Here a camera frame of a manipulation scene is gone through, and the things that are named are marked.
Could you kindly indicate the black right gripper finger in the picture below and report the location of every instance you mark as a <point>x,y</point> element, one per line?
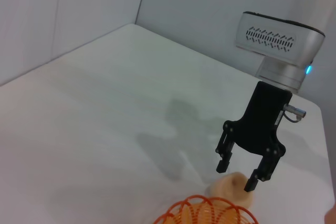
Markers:
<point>224,155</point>
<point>266,169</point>

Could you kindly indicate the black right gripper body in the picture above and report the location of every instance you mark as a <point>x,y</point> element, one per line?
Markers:
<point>260,124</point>

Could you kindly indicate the round beige bread bun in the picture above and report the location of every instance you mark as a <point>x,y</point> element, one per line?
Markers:
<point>231,187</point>

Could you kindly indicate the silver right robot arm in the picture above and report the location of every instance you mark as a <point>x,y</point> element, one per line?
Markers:
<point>283,53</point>

